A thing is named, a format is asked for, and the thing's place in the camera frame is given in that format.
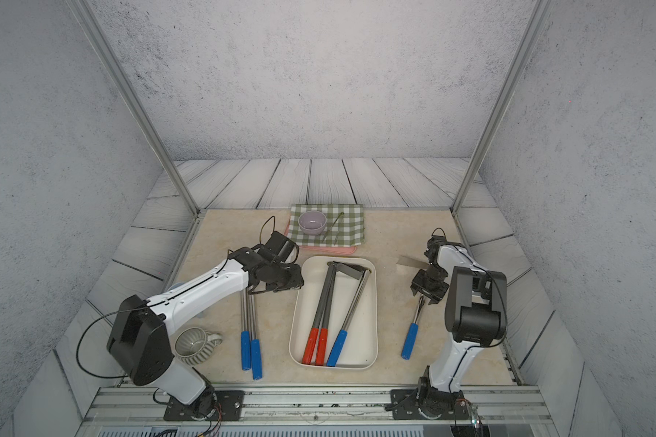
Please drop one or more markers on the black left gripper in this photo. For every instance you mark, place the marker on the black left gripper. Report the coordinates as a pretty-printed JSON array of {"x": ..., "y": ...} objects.
[{"x": 297, "y": 281}]

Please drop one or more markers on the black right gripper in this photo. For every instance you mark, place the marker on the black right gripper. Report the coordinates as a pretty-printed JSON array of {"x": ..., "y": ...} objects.
[{"x": 435, "y": 296}]

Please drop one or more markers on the steel hoe blue handle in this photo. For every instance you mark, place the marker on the steel hoe blue handle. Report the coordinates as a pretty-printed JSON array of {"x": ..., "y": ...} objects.
[
  {"x": 245, "y": 334},
  {"x": 256, "y": 352},
  {"x": 411, "y": 337},
  {"x": 347, "y": 322}
]

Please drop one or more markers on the grey hoe red handle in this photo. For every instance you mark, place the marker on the grey hoe red handle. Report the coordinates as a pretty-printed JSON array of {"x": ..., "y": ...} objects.
[
  {"x": 326, "y": 307},
  {"x": 311, "y": 344}
]

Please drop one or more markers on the cream storage box tray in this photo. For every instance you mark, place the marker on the cream storage box tray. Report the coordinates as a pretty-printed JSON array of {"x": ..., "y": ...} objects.
[{"x": 360, "y": 349}]

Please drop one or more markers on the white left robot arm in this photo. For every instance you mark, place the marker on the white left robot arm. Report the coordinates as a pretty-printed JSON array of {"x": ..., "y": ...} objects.
[{"x": 140, "y": 340}]

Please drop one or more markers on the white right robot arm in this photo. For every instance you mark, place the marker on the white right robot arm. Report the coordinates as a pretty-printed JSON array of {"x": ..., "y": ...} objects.
[{"x": 475, "y": 318}]

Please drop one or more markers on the pink tray under cloth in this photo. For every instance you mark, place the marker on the pink tray under cloth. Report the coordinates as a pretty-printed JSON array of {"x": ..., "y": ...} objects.
[{"x": 337, "y": 251}]

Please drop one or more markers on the small purple bowl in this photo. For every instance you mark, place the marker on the small purple bowl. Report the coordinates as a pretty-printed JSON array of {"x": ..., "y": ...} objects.
[{"x": 312, "y": 222}]

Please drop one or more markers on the green checkered cloth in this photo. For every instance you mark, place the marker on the green checkered cloth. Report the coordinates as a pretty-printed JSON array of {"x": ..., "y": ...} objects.
[{"x": 349, "y": 231}]

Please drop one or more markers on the metal tongs on cloth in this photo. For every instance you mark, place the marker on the metal tongs on cloth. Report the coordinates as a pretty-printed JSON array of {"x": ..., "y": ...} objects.
[{"x": 330, "y": 228}]

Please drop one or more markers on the grey ribbed ceramic cup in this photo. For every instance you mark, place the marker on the grey ribbed ceramic cup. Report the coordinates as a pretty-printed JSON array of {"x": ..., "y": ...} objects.
[{"x": 195, "y": 346}]

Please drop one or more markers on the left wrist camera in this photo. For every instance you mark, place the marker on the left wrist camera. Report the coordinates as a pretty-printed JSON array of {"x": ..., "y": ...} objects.
[{"x": 279, "y": 248}]

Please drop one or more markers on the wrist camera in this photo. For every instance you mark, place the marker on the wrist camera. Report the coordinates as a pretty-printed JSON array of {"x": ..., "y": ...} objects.
[
  {"x": 279, "y": 248},
  {"x": 433, "y": 246}
]

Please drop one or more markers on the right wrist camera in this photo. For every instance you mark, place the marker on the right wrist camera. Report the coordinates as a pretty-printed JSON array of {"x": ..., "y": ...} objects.
[{"x": 433, "y": 246}]

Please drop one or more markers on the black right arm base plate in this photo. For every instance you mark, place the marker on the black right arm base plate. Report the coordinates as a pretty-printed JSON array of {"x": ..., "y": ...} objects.
[{"x": 434, "y": 406}]

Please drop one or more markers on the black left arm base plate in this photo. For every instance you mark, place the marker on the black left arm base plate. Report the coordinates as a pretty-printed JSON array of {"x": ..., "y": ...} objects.
[{"x": 224, "y": 405}]

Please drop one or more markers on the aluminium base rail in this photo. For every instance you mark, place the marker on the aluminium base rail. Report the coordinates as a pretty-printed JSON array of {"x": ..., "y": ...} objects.
[{"x": 320, "y": 410}]

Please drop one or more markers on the aluminium corner post right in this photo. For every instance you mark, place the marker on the aluminium corner post right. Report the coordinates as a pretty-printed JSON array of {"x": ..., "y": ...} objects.
[{"x": 516, "y": 69}]

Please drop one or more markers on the aluminium corner post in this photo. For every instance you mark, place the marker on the aluminium corner post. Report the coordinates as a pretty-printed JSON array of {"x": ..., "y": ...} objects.
[
  {"x": 516, "y": 69},
  {"x": 98, "y": 41}
]

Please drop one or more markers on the aluminium corner post left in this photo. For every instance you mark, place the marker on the aluminium corner post left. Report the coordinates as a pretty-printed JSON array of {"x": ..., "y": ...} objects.
[{"x": 98, "y": 41}]

